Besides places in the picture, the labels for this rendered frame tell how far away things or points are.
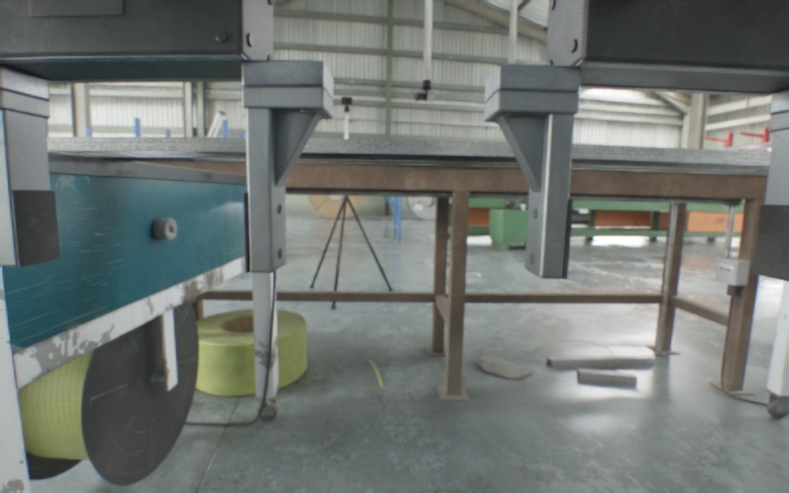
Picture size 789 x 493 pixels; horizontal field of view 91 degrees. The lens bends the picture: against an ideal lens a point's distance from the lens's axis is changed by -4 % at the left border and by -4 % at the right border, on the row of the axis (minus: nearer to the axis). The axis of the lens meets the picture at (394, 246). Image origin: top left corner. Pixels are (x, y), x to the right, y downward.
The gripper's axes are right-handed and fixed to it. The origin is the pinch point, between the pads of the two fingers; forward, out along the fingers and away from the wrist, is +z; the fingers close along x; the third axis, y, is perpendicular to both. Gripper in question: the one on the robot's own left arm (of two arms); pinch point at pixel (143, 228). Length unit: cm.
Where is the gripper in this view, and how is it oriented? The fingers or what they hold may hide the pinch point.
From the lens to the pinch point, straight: 25.2
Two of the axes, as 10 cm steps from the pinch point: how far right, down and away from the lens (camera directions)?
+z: -0.2, 9.9, 1.3
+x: -10.0, -0.2, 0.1
